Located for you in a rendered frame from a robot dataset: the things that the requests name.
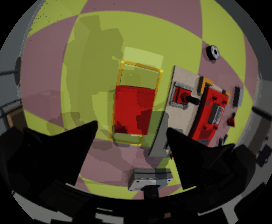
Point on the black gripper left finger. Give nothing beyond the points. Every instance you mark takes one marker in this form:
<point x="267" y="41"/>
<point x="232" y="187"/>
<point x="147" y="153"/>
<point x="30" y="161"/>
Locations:
<point x="67" y="150"/>

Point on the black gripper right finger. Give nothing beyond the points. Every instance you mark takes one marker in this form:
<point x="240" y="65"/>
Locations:
<point x="193" y="159"/>

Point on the yellow rectangular outline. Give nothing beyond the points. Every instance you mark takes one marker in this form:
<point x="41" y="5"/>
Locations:
<point x="118" y="83"/>

